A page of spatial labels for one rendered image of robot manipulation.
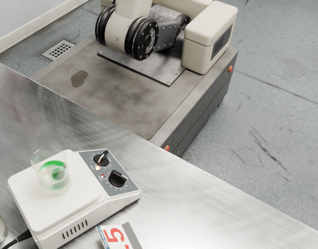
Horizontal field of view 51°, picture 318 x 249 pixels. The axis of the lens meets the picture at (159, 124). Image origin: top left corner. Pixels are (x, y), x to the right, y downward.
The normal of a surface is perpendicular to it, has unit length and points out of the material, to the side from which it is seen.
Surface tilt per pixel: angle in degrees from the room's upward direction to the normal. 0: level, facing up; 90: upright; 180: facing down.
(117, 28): 50
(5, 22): 90
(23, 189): 0
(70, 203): 0
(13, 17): 90
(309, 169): 0
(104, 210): 90
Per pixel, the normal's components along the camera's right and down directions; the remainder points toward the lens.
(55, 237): 0.59, 0.62
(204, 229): 0.05, -0.67
